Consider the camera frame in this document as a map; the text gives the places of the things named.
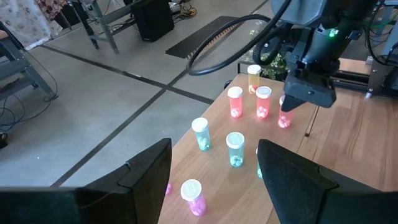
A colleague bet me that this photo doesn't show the yellow pill bottle white cap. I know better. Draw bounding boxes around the yellow pill bottle white cap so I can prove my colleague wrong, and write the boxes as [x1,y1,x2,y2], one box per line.
[246,63,262,95]

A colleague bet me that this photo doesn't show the black ribbed floor mat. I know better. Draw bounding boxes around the black ribbed floor mat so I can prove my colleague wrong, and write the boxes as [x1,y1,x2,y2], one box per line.
[165,15,247,60]

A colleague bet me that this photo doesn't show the green potted plant black pot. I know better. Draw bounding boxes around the green potted plant black pot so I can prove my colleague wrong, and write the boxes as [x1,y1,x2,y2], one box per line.
[245,18,289,82]

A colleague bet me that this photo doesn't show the black speaker box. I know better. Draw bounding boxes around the black speaker box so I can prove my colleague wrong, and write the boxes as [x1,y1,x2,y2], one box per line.
[130,0,175,43]

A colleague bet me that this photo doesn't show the black corrugated cable hose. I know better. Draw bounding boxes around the black corrugated cable hose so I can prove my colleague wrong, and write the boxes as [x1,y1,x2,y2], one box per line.
[251,21,290,67]

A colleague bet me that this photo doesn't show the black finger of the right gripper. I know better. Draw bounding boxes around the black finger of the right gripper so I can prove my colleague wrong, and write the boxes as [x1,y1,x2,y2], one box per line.
[281,77,337,112]

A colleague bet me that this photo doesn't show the teal pill bottle white cap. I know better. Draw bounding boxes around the teal pill bottle white cap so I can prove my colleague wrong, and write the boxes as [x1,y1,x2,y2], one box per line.
[225,131,246,169]
[255,147,264,180]
[191,116,213,152]

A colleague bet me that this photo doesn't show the grey metal desk frame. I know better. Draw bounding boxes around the grey metal desk frame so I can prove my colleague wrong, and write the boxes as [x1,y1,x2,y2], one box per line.
[70,0,137,55]
[0,21,58,100]

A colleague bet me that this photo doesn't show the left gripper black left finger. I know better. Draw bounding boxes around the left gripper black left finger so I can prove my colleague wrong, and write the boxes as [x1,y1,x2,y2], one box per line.
[73,139,172,224]

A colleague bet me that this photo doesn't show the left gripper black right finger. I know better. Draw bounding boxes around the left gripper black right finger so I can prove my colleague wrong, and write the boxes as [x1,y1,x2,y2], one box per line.
[257,139,398,224]

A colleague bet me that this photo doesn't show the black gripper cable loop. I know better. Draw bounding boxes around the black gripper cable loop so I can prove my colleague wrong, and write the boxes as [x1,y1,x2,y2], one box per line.
[185,0,295,77]

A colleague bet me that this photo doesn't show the red pill bottle white cap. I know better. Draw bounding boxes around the red pill bottle white cap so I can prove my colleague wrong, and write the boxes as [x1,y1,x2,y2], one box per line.
[277,94,295,129]
[227,86,244,119]
[255,85,272,120]

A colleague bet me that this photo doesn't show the white floral cloth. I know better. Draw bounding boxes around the white floral cloth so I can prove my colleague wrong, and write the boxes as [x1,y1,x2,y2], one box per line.
[0,0,63,50]

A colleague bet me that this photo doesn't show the brown patterned cloth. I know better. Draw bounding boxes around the brown patterned cloth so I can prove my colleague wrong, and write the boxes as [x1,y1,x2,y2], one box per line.
[37,0,68,21]

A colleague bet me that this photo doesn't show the yellow floor cable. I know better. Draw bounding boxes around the yellow floor cable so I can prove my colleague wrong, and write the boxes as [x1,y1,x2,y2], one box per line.
[169,0,198,18]

